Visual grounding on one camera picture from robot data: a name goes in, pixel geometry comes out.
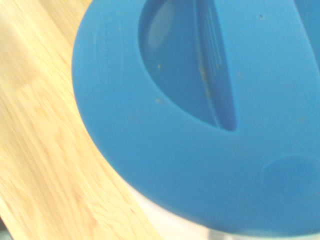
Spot white pitcher with blue lid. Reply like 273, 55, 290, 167
71, 0, 320, 240

